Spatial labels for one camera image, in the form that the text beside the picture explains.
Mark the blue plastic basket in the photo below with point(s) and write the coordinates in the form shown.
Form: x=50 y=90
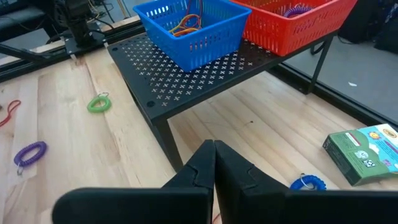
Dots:
x=202 y=46

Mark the red plastic basket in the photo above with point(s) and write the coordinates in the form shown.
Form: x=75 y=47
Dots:
x=280 y=34

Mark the green coil wristband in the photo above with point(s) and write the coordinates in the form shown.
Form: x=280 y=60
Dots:
x=109 y=104

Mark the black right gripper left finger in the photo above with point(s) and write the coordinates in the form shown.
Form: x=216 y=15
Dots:
x=199 y=174

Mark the purple coil wristband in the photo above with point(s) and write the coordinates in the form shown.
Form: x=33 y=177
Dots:
x=37 y=144
x=295 y=12

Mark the red rubber band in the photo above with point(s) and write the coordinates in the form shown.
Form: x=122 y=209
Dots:
x=186 y=21
x=14 y=101
x=194 y=7

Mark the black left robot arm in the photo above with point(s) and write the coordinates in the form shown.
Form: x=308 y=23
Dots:
x=77 y=25

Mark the green Crayola crayon box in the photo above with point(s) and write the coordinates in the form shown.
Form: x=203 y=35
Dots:
x=360 y=155

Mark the yellow rubber band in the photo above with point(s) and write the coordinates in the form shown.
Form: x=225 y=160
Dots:
x=178 y=28

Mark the blue coil wristband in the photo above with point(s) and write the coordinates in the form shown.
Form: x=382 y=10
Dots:
x=314 y=180

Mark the orange rubber band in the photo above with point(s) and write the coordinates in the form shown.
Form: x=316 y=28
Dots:
x=186 y=33

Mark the black perforated metal shelf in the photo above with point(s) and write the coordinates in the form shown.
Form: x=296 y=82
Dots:
x=161 y=81

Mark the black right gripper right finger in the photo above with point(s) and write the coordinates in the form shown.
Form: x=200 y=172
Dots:
x=236 y=180

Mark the dark floor equipment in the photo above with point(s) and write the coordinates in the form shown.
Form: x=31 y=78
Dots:
x=357 y=18

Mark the black side desk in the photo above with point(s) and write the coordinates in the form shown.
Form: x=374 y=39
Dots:
x=21 y=18

